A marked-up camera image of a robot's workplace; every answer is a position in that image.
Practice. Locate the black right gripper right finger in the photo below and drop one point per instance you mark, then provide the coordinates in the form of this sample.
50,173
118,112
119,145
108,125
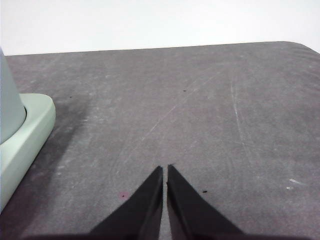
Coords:
190,215

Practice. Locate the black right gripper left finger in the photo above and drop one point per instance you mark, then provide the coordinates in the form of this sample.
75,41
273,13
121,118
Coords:
140,215

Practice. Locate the mint green steamer pot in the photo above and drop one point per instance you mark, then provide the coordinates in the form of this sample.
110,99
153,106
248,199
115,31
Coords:
10,105

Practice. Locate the mint green cooker base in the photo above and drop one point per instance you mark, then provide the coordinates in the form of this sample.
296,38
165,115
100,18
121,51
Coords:
27,140

